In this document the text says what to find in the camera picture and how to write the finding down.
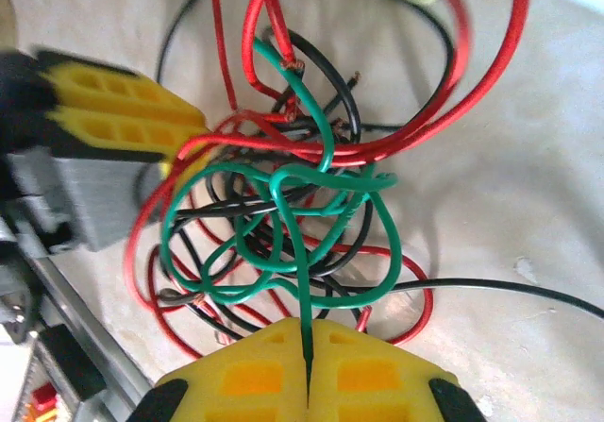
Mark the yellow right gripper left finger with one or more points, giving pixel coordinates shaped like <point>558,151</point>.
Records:
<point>245,375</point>

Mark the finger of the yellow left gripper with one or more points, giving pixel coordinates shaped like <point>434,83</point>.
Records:
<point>118,134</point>
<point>118,87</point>

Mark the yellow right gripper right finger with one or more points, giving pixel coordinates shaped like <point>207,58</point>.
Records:
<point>377,379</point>

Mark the black block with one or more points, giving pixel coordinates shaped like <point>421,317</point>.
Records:
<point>71,360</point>

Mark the red and yellow parts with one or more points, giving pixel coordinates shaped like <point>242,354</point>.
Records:
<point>42,400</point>

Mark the aluminium frame rail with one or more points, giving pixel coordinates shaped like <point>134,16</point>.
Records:
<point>80,318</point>

